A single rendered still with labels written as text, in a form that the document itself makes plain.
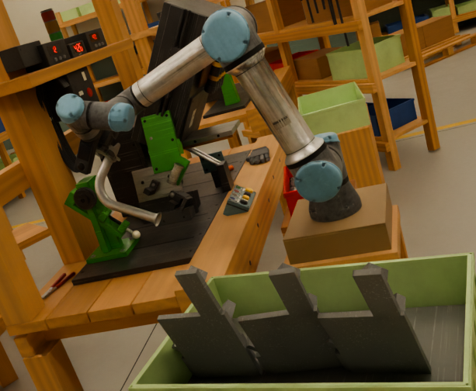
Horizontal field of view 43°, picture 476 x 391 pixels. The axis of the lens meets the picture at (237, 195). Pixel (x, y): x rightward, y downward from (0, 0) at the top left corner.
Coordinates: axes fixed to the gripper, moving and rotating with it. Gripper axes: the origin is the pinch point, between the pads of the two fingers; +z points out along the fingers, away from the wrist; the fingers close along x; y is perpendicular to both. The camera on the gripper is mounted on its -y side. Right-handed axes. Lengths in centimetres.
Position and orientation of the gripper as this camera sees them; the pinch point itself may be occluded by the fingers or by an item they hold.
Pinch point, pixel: (107, 159)
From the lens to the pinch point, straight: 193.9
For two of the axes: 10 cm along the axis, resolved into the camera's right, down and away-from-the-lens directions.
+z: 1.2, 3.0, 9.5
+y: 4.0, -8.9, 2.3
